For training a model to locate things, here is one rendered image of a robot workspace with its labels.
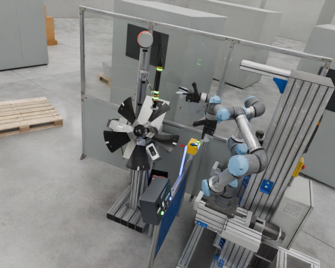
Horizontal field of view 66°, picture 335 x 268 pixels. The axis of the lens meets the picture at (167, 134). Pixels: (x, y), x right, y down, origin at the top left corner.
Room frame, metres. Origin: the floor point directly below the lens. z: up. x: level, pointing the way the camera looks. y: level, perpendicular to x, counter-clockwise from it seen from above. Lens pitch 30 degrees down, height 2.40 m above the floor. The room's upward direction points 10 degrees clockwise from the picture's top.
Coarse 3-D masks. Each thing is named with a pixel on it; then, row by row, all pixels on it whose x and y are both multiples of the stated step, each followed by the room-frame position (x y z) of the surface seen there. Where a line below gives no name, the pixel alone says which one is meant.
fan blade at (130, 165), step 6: (138, 150) 1.95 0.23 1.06; (144, 150) 1.99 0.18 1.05; (132, 156) 1.90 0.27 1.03; (138, 156) 1.92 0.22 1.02; (144, 156) 1.95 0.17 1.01; (132, 162) 1.87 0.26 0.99; (138, 162) 1.89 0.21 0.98; (144, 162) 1.91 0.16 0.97; (132, 168) 1.84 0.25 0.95; (144, 168) 1.88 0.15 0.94
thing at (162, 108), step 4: (160, 100) 2.31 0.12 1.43; (160, 104) 2.26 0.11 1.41; (164, 104) 2.23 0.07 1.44; (160, 108) 2.20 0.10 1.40; (164, 108) 2.18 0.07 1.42; (168, 108) 2.16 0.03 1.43; (152, 112) 2.25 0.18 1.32; (156, 112) 2.18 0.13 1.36; (160, 112) 2.16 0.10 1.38; (164, 112) 2.14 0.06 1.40; (152, 116) 2.17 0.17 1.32; (156, 116) 2.13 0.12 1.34; (148, 120) 2.17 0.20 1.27; (152, 120) 2.12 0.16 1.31
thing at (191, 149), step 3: (192, 138) 2.32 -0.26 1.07; (189, 141) 2.25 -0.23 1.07; (192, 141) 2.26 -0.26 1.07; (195, 141) 2.27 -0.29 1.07; (189, 144) 2.20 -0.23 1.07; (195, 144) 2.22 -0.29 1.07; (198, 144) 2.23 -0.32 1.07; (189, 147) 2.17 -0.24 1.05; (192, 147) 2.17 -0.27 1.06; (195, 147) 2.16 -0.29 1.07; (186, 150) 2.18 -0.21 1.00; (189, 150) 2.17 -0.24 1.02; (192, 150) 2.16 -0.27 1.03; (195, 150) 2.16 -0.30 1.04; (189, 153) 2.17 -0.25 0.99; (192, 153) 2.16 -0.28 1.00; (195, 153) 2.16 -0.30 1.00
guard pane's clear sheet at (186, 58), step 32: (96, 32) 3.05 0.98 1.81; (128, 32) 2.94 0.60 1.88; (160, 32) 2.84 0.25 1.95; (96, 64) 3.05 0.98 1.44; (128, 64) 2.93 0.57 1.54; (192, 64) 2.73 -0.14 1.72; (288, 64) 2.48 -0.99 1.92; (320, 64) 2.41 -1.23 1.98; (96, 96) 3.05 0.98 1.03; (128, 96) 2.93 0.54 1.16; (160, 96) 2.81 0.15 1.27; (224, 96) 2.61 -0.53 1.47; (256, 96) 2.53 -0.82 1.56; (224, 128) 2.59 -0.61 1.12; (256, 128) 2.50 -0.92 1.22
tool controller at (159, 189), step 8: (152, 184) 1.34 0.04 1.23; (160, 184) 1.34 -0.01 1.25; (168, 184) 1.37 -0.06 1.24; (144, 192) 1.25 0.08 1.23; (152, 192) 1.25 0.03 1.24; (160, 192) 1.25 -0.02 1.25; (168, 192) 1.35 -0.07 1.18; (144, 200) 1.18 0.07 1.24; (152, 200) 1.17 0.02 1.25; (160, 200) 1.22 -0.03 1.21; (168, 200) 1.33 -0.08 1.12; (144, 208) 1.17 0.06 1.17; (152, 208) 1.16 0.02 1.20; (160, 208) 1.20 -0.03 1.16; (144, 216) 1.17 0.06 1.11; (152, 216) 1.16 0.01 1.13; (160, 216) 1.19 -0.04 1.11
